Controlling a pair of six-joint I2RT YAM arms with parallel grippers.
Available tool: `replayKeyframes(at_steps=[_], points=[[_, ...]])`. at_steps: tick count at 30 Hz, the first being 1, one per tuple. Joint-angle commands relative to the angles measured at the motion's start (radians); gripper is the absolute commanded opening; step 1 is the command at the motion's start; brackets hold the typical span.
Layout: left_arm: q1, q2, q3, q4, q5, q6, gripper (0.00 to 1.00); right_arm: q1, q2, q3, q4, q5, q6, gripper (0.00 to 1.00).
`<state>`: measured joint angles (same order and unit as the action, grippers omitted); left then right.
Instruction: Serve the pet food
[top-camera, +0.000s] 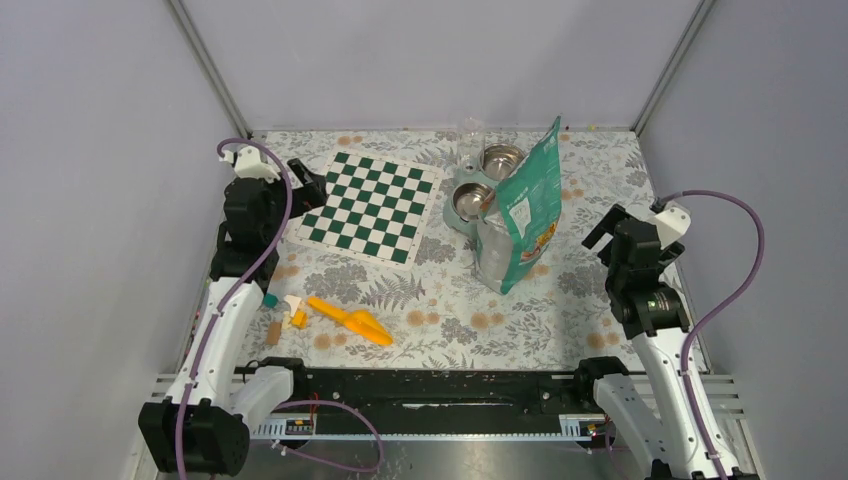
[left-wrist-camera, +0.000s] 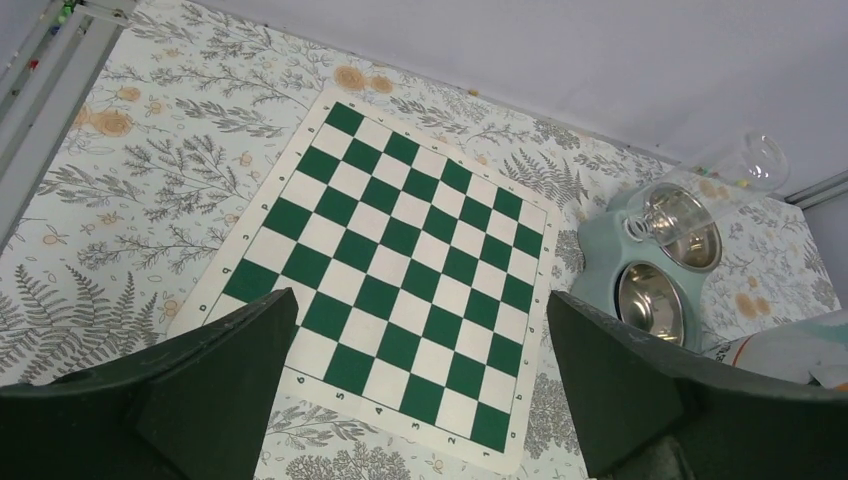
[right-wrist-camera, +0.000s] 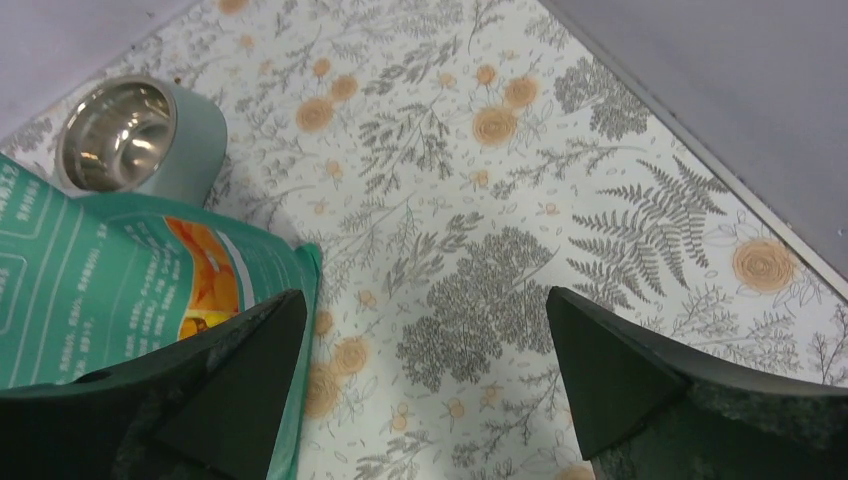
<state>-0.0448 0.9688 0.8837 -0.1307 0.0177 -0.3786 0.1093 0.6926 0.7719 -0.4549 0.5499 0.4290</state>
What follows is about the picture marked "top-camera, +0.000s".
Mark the floral tablecloth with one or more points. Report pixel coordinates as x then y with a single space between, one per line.
442 317

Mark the orange plastic scoop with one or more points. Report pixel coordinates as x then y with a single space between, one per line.
360 322

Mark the far steel bowl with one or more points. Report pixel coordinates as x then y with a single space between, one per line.
498 161

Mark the near steel bowl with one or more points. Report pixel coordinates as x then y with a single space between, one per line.
468 198

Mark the green pet food bag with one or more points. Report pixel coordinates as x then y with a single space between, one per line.
520 217

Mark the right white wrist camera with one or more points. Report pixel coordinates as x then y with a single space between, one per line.
671 223

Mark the yellow toy block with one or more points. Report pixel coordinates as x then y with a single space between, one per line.
299 319

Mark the teal double pet feeder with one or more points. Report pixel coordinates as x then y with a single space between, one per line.
475 180

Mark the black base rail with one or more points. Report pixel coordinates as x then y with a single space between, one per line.
432 405

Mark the green white chessboard mat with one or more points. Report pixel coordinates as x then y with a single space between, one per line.
376 210

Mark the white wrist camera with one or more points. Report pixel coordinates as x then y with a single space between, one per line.
247 163
671 223

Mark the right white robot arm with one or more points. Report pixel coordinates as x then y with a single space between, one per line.
679 438

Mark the white toy piece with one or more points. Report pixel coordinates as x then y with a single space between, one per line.
291 305

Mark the brown wooden block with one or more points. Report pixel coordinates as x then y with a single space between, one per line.
273 333

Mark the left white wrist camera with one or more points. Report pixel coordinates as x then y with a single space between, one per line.
247 163

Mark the teal cube block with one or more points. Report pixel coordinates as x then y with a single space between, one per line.
270 301

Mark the steel bowl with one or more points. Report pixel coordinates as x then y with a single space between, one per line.
498 161
468 198

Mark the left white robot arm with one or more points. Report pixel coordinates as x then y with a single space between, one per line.
204 425

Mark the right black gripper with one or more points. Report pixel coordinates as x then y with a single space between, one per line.
607 224

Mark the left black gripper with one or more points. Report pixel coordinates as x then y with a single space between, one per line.
311 194

